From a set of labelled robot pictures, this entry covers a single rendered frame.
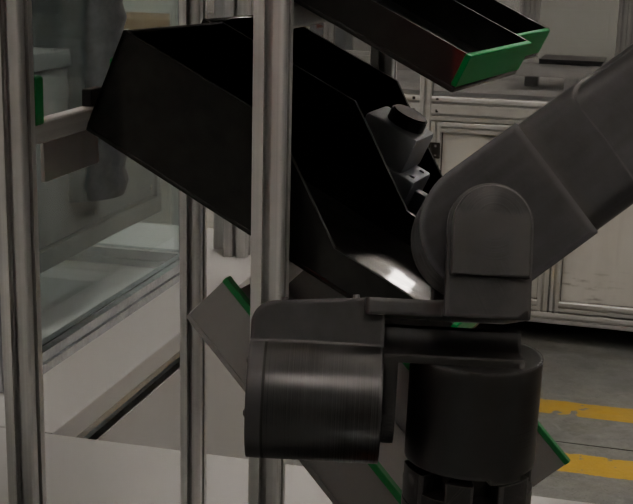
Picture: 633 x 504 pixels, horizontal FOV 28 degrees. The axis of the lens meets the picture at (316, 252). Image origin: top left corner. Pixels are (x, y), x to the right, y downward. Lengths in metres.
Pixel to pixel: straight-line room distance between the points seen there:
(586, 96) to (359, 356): 0.15
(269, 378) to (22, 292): 0.33
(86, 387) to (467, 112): 3.15
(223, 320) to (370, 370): 0.31
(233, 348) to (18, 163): 0.18
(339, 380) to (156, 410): 1.33
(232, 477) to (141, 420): 0.42
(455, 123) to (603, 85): 4.12
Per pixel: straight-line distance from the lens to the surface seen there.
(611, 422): 4.07
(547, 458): 1.07
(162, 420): 1.88
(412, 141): 0.95
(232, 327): 0.82
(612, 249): 4.70
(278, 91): 0.74
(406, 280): 0.83
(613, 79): 0.55
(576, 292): 4.75
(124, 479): 1.40
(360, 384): 0.52
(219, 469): 1.42
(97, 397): 1.64
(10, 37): 0.80
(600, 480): 3.63
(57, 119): 0.86
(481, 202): 0.51
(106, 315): 1.90
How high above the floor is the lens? 1.43
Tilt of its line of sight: 14 degrees down
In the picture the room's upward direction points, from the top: 1 degrees clockwise
